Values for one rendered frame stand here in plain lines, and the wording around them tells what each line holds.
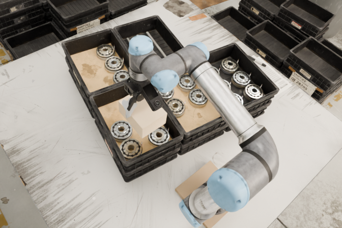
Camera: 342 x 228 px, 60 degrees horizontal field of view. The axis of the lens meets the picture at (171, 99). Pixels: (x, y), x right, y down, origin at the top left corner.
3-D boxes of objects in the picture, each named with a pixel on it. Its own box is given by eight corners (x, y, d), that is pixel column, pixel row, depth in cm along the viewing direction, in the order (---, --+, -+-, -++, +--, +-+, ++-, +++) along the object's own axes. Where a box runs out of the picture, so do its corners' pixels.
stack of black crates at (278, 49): (287, 72, 275) (304, 45, 248) (267, 87, 262) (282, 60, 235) (254, 47, 291) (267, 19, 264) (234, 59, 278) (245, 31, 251)
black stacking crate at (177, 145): (181, 148, 144) (184, 136, 135) (125, 176, 133) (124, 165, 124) (143, 89, 163) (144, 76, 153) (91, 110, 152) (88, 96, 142)
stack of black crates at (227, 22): (254, 47, 291) (263, 28, 273) (234, 59, 278) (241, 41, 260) (225, 24, 307) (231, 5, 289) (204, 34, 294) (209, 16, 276)
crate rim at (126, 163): (184, 138, 136) (185, 136, 135) (124, 168, 125) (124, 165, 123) (144, 78, 155) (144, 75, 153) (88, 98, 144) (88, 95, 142)
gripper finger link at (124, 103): (120, 109, 119) (130, 91, 115) (129, 119, 116) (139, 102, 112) (114, 110, 116) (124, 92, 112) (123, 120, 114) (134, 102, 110)
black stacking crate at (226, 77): (272, 103, 166) (280, 90, 157) (230, 123, 155) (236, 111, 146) (229, 56, 185) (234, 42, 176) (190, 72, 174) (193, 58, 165)
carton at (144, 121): (165, 123, 123) (167, 113, 117) (142, 138, 118) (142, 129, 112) (142, 97, 130) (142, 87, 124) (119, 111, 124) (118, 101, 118)
